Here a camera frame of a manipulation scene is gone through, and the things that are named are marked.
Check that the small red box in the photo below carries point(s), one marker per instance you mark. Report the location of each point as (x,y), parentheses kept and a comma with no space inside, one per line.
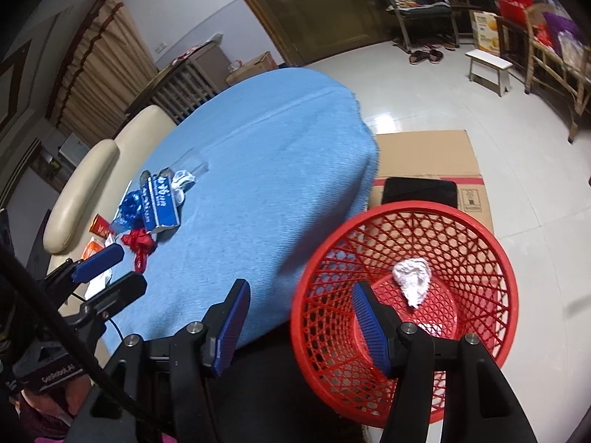
(100,225)

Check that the blue toothpaste box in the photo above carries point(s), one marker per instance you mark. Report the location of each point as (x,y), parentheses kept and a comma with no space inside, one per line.
(159,203)

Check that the bamboo chair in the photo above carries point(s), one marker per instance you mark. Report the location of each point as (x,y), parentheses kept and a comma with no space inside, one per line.
(549,62)

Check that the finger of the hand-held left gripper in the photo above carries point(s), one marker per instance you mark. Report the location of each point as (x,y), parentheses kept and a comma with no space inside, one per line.
(99,260)
(120,291)

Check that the purple cushion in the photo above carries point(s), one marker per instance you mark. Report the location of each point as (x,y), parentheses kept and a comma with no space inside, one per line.
(561,25)

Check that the wooden glass-panel door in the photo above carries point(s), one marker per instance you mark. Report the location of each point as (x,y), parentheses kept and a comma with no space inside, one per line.
(323,9)

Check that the cream leather sofa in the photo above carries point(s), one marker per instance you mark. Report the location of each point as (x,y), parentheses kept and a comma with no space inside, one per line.
(138,134)

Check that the small white stool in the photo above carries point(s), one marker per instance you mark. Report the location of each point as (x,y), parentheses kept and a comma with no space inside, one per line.
(489,62)

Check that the orange printed carton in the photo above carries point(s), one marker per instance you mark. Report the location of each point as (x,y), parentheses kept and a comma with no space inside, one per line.
(485,32)

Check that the brown cardboard box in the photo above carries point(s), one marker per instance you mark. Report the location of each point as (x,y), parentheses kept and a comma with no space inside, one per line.
(251,67)

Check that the tan striped curtain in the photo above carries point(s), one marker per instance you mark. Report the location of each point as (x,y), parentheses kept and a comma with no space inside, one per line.
(101,69)

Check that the red plastic mesh basket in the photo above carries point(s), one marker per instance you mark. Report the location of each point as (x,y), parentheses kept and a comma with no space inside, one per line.
(461,221)

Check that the brown slipper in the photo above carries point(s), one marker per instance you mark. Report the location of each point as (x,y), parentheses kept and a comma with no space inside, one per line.
(436,56)
(418,57)

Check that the crumpled white tissue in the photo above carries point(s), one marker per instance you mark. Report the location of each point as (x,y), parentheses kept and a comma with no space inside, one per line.
(182,180)

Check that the clear plastic container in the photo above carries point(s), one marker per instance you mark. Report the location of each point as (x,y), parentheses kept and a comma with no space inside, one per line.
(196,164)

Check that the orange packet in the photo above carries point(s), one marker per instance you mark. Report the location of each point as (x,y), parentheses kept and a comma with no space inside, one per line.
(92,249)

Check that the red ribbon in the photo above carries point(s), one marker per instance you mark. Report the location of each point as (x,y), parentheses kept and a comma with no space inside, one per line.
(138,240)

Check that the flat brown cardboard sheet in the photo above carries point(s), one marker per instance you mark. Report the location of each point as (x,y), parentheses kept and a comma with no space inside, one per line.
(425,152)

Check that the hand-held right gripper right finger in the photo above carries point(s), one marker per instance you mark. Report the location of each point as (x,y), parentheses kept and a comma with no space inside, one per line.
(371,327)

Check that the person's left forearm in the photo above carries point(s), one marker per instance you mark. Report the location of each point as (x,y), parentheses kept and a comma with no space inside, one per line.
(41,417)

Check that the white paper sheet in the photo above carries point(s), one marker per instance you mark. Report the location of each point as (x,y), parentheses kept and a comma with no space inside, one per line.
(102,282)

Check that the red bag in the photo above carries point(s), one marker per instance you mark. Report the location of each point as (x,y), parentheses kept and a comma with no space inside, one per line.
(512,0)

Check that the blue plastic bag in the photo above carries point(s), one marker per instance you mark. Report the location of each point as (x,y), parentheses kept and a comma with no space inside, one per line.
(131,205)

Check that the grey seat cushion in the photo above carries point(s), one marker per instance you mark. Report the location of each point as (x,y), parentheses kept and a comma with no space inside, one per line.
(425,8)

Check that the wooden radiator cover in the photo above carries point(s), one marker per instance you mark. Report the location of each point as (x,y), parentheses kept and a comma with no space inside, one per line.
(184,83)

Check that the small white box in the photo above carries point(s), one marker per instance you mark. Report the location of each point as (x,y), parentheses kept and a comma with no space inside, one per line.
(75,147)

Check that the blue tablecloth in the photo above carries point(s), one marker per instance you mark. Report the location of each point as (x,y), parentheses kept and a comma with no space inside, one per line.
(277,170)

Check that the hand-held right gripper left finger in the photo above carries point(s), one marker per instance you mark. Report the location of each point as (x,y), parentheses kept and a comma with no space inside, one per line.
(228,327)

